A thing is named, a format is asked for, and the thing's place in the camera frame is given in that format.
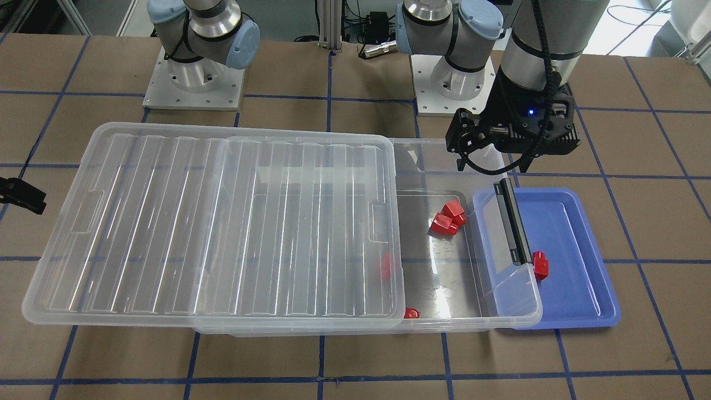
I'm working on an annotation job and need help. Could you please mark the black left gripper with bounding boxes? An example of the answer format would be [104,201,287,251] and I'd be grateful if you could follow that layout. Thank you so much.
[446,71,581,174]

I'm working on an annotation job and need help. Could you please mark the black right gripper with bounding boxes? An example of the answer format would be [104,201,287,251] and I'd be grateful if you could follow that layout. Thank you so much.
[1,177,46,215]

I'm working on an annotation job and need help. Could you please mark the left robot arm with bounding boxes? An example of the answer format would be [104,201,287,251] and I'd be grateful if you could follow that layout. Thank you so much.
[394,1,609,176]

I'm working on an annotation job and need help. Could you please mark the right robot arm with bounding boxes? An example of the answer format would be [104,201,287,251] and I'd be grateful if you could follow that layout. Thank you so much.
[2,1,457,215]

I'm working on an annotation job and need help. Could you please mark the red block upper pair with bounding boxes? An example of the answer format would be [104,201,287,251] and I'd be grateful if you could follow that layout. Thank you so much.
[442,199,467,226]

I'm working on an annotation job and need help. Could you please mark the red block pair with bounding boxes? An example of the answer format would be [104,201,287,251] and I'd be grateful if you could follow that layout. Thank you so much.
[442,199,467,226]
[429,213,459,236]

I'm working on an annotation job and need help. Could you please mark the red block lower pair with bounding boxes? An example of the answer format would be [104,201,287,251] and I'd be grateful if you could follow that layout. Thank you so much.
[429,213,459,236]

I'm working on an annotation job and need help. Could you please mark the clear plastic storage box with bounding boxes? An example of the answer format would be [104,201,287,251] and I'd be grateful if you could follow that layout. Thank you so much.
[192,138,544,336]

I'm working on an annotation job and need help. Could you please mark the clear plastic box lid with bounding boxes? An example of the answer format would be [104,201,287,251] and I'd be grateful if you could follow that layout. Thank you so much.
[22,122,405,333]

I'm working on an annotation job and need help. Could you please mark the blue plastic tray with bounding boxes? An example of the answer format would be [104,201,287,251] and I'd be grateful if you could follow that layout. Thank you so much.
[475,187,620,329]

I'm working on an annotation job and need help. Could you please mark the red block at corner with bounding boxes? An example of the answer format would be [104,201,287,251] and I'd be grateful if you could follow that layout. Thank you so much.
[403,307,420,319]

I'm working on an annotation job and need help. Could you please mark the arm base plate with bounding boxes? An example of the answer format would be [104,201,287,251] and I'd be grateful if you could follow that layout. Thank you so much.
[142,48,246,111]
[410,55,495,117]

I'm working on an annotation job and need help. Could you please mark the black box latch handle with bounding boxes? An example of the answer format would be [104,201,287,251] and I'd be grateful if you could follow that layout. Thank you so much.
[493,177,533,266]

